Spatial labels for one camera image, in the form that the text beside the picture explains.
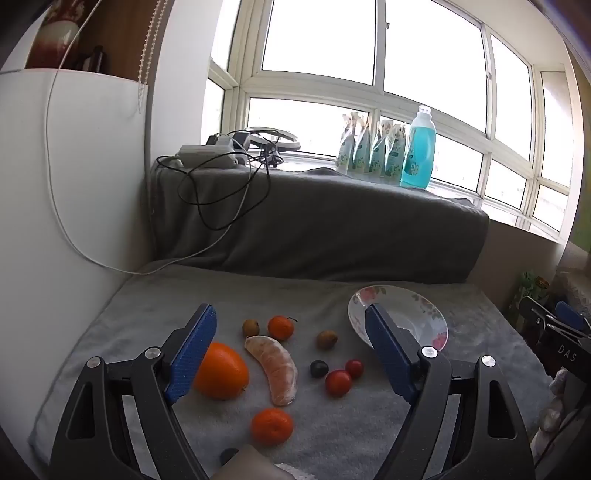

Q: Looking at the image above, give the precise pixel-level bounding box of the black cable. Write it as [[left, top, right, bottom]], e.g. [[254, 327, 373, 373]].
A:
[[156, 138, 284, 232]]

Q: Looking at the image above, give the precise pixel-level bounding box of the white bead cord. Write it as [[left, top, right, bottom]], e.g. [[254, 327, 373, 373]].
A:
[[136, 0, 167, 114]]

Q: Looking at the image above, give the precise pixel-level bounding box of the red and white vase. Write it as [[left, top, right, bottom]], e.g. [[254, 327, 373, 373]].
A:
[[25, 0, 81, 70]]

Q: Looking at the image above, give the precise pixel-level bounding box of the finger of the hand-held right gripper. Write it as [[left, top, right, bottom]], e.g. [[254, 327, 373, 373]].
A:
[[555, 301, 591, 331], [521, 296, 591, 344]]

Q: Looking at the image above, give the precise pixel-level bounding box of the beige cloth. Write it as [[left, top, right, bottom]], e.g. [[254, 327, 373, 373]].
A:
[[212, 444, 317, 480]]

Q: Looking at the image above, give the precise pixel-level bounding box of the mandarin with stem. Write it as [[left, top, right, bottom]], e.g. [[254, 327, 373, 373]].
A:
[[268, 315, 298, 341]]

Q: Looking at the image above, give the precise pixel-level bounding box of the white window frame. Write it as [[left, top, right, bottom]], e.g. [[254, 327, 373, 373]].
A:
[[201, 0, 583, 243]]

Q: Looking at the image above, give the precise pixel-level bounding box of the peeled pomelo segment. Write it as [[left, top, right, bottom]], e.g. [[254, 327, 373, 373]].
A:
[[244, 335, 298, 407]]

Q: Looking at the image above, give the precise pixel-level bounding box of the white cable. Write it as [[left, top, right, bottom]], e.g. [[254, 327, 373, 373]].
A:
[[45, 0, 273, 276]]

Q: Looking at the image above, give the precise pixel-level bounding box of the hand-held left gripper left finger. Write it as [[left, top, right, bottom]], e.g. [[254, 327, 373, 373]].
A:
[[50, 303, 218, 480]]

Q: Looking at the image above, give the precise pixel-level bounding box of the floral white plate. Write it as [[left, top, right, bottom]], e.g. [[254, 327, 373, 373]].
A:
[[348, 285, 449, 352]]

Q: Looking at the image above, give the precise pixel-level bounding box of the large orange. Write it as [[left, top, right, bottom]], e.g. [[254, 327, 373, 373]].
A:
[[193, 342, 250, 400]]

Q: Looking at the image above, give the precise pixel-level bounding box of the blue liquid bottle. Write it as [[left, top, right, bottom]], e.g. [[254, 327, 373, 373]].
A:
[[400, 105, 437, 189]]

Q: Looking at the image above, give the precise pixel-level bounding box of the teal refill pouch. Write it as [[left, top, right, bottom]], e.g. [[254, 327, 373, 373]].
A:
[[369, 119, 391, 177], [353, 113, 372, 175], [385, 122, 408, 180], [339, 113, 358, 174]]

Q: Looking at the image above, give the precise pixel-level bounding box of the dark grey blanket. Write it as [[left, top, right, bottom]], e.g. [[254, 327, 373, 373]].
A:
[[148, 164, 490, 282]]

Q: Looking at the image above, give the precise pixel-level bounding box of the white power strip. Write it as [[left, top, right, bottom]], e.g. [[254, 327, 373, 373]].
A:
[[178, 144, 247, 169]]

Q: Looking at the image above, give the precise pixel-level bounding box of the white board panel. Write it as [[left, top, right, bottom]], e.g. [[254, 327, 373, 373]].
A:
[[0, 69, 155, 444]]

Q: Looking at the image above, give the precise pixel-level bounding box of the ring light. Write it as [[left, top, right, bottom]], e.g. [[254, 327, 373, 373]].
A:
[[245, 127, 302, 153]]

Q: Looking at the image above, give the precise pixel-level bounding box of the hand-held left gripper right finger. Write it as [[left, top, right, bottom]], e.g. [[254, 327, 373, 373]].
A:
[[365, 303, 536, 480]]

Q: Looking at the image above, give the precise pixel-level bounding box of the light grey plush blanket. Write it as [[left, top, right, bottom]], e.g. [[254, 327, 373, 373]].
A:
[[28, 258, 555, 480]]

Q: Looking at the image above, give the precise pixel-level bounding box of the stemless mandarin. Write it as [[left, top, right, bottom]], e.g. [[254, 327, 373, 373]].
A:
[[250, 408, 295, 446]]

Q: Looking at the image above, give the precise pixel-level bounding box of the large cherry tomato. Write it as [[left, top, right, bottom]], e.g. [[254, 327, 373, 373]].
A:
[[325, 370, 353, 398]]

